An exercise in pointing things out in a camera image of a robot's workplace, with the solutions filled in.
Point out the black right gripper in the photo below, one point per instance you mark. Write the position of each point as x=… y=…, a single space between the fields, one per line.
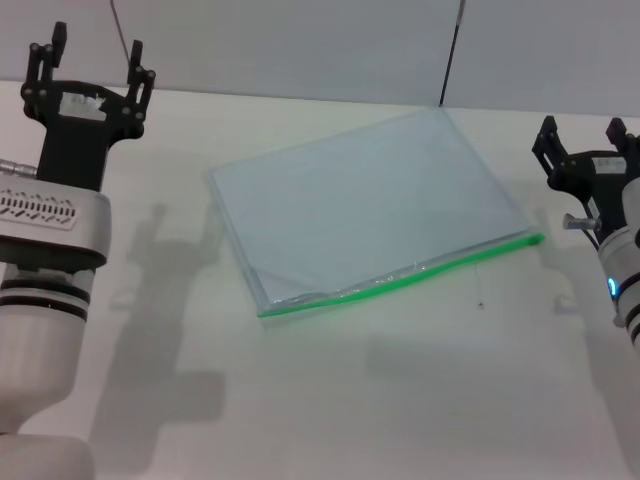
x=600 y=190

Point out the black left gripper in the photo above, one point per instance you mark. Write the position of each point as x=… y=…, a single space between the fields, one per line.
x=75 y=145

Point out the green zipper slider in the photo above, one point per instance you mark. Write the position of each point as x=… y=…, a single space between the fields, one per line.
x=535 y=240

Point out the clear green-zip document bag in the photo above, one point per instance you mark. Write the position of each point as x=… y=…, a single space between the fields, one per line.
x=360 y=210

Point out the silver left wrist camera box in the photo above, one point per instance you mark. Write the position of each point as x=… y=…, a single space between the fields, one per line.
x=50 y=225

